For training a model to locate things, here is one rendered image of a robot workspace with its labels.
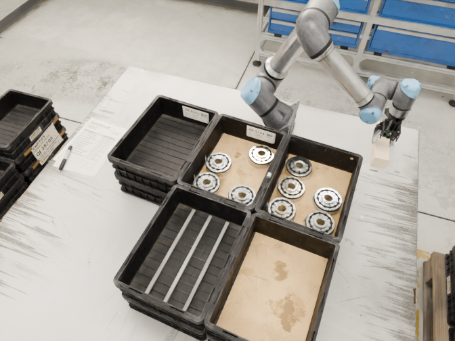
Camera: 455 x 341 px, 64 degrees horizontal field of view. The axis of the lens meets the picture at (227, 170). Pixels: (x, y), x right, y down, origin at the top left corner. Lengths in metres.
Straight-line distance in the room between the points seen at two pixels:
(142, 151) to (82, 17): 2.92
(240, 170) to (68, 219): 0.73
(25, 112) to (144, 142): 1.06
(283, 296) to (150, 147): 0.81
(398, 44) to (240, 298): 2.43
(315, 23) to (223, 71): 2.03
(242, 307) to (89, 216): 0.74
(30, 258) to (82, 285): 0.25
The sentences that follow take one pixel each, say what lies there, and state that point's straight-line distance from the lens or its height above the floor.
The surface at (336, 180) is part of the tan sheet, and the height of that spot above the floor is 0.83.
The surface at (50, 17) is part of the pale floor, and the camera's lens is 4.47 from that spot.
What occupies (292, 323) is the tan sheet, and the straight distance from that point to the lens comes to 1.21.
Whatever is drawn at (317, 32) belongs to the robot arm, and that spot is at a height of 1.30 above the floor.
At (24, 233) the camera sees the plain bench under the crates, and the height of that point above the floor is 0.70.
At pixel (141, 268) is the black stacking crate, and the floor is 0.83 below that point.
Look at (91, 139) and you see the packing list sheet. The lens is 1.87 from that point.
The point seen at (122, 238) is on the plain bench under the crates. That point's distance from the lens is 1.50.
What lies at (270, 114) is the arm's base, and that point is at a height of 0.86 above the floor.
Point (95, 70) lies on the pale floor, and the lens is 3.52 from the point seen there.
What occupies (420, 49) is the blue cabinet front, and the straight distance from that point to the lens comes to 3.20.
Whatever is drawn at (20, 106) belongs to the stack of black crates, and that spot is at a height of 0.49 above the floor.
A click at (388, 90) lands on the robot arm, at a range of 1.58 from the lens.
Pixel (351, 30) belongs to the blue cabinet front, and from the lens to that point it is 3.12.
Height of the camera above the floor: 1.98
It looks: 52 degrees down
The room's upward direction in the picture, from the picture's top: straight up
